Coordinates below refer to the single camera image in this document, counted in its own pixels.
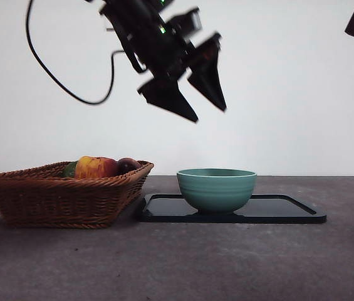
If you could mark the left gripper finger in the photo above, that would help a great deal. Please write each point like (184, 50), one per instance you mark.
(209, 81)
(170, 100)

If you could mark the teal ribbed bowl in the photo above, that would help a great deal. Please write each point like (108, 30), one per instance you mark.
(215, 191)

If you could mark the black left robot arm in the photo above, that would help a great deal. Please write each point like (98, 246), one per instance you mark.
(145, 37)

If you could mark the dark red plum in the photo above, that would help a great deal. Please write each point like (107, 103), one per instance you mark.
(128, 164)

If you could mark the red yellow apple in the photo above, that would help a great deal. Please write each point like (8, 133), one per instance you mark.
(96, 167)

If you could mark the green avocado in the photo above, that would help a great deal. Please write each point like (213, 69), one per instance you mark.
(69, 171)

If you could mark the black rectangular tray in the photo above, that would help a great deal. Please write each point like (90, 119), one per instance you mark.
(273, 216)

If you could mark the brown wicker basket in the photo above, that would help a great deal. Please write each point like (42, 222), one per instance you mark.
(54, 203)

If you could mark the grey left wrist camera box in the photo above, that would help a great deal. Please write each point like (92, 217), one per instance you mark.
(192, 22)

